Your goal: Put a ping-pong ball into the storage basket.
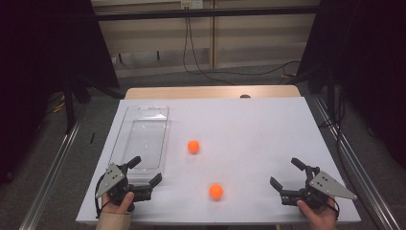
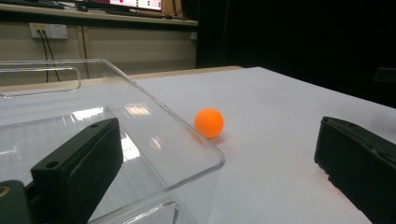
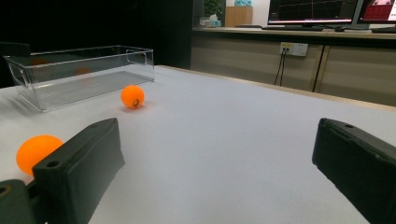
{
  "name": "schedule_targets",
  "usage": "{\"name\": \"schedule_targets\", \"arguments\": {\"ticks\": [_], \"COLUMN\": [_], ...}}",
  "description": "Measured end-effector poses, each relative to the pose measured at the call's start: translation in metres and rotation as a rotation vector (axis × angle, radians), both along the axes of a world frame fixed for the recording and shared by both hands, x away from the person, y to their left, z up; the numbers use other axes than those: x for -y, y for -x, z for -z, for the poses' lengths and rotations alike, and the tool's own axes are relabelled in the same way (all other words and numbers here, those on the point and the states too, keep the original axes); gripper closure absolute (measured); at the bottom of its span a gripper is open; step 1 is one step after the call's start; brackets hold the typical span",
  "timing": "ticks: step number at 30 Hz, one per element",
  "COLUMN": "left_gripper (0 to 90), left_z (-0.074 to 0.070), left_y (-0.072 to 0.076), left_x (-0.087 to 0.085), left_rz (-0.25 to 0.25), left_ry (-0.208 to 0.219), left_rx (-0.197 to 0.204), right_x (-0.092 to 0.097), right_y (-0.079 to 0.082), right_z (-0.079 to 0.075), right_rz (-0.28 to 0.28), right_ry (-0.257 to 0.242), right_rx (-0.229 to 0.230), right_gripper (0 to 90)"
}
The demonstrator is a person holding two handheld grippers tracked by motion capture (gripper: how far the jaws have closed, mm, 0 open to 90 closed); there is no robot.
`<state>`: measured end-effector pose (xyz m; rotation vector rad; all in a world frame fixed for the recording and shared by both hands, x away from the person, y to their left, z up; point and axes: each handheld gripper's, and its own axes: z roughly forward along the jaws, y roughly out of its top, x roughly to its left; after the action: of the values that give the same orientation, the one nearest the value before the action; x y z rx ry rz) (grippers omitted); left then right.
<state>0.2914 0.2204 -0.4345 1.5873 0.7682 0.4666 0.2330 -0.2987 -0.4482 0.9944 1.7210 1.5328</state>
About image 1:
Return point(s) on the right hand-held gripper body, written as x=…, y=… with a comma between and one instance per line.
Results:
x=325, y=185

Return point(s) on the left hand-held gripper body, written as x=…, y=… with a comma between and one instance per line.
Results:
x=111, y=179

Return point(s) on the clear plastic tray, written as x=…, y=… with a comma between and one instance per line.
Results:
x=145, y=140

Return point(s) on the orange ball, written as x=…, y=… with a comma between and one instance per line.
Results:
x=193, y=146
x=216, y=191

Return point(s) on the person's left hand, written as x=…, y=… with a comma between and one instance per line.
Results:
x=118, y=209

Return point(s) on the person's right hand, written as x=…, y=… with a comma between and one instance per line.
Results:
x=320, y=218

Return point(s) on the small black floor object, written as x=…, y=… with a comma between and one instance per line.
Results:
x=92, y=137

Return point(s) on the white board sheet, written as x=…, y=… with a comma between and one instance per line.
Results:
x=249, y=143

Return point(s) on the black stand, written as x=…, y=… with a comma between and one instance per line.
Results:
x=68, y=108

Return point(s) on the dark curtain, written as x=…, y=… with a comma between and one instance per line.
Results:
x=41, y=64
x=367, y=64

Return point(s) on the black horizontal bar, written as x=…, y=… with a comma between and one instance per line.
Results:
x=204, y=13

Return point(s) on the metal floor rail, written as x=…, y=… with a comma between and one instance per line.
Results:
x=360, y=169
x=48, y=182

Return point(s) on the white wall outlet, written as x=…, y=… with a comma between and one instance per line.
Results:
x=191, y=4

